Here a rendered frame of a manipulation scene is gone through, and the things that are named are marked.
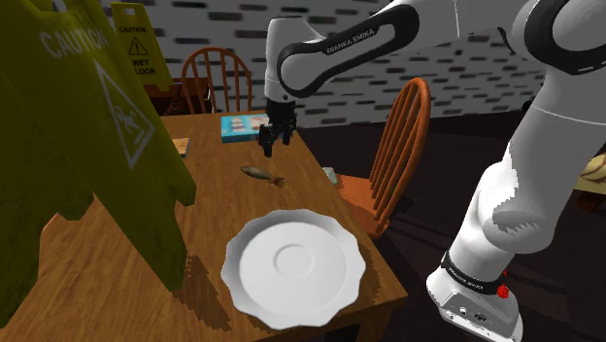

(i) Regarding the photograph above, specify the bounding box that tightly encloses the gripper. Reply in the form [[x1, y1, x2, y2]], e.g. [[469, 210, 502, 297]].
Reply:
[[256, 97, 298, 159]]

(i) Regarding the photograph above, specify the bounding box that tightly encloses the blue flat box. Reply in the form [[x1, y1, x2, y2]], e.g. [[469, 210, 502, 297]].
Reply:
[[219, 113, 272, 144]]

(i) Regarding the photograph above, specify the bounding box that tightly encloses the brown dried fish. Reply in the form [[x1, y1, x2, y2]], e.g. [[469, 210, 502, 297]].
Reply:
[[239, 163, 287, 189]]

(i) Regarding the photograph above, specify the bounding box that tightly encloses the wooden table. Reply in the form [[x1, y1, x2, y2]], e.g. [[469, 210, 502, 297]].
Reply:
[[0, 111, 410, 342]]

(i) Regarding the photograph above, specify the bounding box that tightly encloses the wooden spindle-back chair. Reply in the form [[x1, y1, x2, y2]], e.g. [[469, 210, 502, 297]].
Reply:
[[334, 77, 432, 238], [181, 46, 254, 116]]

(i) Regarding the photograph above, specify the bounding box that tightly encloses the white scalloped plate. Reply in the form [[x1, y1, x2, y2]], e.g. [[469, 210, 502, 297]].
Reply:
[[219, 208, 368, 331]]

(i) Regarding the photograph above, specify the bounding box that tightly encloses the small yellow caution sign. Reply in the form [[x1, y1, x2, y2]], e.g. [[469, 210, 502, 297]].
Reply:
[[110, 2, 175, 91]]

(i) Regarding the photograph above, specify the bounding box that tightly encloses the large yellow caution sign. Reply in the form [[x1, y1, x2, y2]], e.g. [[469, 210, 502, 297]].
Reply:
[[0, 0, 198, 329]]

